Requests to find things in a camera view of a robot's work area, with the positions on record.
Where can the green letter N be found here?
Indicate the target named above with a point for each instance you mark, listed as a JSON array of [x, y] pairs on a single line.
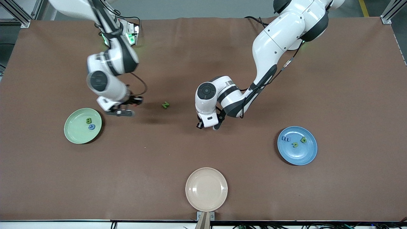
[[293, 145], [165, 104]]

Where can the aluminium frame post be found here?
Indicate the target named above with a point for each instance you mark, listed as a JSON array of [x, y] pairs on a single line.
[[25, 23], [386, 19]]

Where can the green plate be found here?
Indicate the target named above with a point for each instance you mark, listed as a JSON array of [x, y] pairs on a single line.
[[78, 133]]

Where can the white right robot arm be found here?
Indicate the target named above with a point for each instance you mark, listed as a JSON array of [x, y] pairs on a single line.
[[117, 57]]

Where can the beige plate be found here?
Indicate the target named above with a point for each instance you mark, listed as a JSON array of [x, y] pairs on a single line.
[[206, 189]]

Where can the white table edge rail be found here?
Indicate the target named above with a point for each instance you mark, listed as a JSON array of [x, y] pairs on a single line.
[[47, 225]]

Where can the blue plate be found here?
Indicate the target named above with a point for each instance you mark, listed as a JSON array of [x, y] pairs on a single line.
[[302, 157]]

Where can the blue letter m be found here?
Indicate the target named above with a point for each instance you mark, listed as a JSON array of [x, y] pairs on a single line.
[[286, 139]]

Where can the green letter B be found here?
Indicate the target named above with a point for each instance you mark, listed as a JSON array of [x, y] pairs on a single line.
[[89, 120]]

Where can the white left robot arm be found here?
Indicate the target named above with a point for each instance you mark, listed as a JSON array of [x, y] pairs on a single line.
[[279, 35]]

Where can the brown table mat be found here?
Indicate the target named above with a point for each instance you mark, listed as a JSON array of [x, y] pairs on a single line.
[[203, 152]]

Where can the grey metal mount bracket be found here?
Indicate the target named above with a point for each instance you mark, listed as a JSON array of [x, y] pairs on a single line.
[[212, 216]]

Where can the grey base connector panel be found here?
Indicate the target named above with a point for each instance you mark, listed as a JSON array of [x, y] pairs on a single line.
[[134, 33]]

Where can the beige camera support pole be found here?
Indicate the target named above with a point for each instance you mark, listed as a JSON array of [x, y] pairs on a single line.
[[203, 222]]

